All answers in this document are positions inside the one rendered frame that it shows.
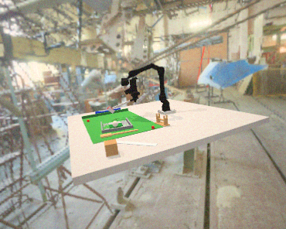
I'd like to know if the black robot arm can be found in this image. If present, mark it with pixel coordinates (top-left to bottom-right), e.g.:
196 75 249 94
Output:
121 63 171 111

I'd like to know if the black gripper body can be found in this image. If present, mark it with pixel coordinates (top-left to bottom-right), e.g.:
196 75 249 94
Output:
129 84 140 96

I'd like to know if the green putting mat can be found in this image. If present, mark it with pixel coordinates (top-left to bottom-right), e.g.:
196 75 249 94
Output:
82 111 163 144

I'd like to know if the white golf ball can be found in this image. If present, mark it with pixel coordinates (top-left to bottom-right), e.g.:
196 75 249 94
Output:
112 121 118 127

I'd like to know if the tan cardboard box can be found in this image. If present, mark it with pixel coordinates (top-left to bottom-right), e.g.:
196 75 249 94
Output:
104 139 118 157

